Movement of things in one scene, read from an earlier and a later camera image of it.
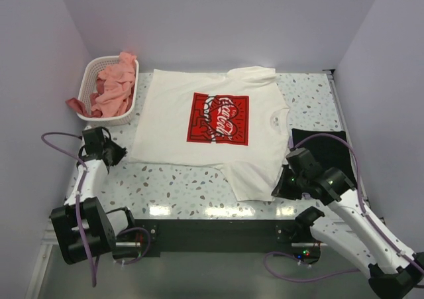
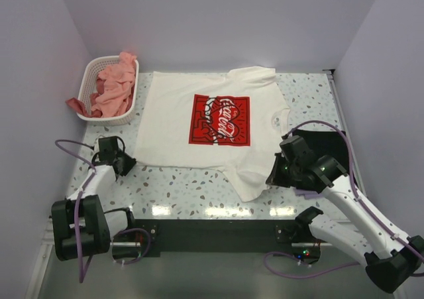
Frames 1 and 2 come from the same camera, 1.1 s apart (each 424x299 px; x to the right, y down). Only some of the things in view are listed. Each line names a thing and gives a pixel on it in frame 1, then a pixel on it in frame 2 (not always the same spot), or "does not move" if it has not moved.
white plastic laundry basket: (89, 85) does not move
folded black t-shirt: (330, 147) does not move
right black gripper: (281, 189) → (275, 178)
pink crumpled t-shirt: (116, 85) does not move
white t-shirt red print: (236, 120) does not move
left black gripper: (120, 152) → (130, 162)
